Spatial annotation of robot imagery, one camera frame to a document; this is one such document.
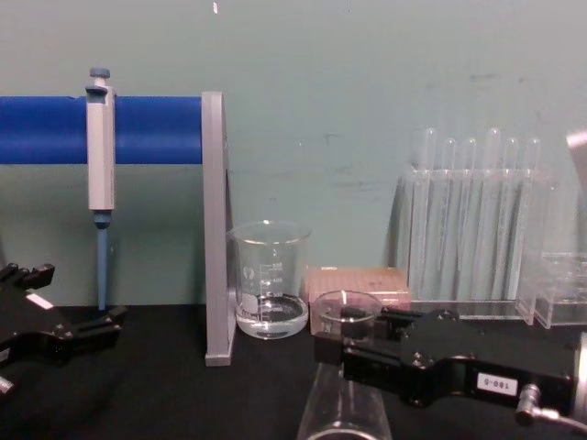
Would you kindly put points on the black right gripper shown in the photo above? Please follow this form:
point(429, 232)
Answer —
point(440, 362)

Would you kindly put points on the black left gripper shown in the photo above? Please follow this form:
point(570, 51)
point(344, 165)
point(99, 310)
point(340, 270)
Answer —
point(23, 325)

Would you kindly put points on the small glass beaker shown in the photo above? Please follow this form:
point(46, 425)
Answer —
point(330, 316)

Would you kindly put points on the pink pipette tip box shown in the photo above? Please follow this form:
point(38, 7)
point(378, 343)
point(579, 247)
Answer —
point(357, 279)

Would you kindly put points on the clear plastic cylinder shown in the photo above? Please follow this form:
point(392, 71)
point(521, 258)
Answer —
point(339, 408)

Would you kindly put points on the clear acrylic test tube rack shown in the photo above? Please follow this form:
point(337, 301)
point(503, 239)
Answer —
point(477, 293)

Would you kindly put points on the large glass beaker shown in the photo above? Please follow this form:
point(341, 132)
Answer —
point(270, 275)

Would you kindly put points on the grey and blue pipette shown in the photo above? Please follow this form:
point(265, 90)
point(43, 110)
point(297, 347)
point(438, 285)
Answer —
point(101, 151)

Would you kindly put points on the black table cloth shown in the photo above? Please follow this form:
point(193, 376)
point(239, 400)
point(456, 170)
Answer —
point(183, 399)

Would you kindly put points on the grey rack side panel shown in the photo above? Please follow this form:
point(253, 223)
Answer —
point(215, 229)

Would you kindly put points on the low clear acrylic rack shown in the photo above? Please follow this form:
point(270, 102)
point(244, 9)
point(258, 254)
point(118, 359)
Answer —
point(559, 289)

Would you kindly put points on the clear test tube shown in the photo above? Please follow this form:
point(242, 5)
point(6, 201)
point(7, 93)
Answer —
point(428, 151)
point(511, 158)
point(532, 158)
point(468, 158)
point(493, 151)
point(448, 158)

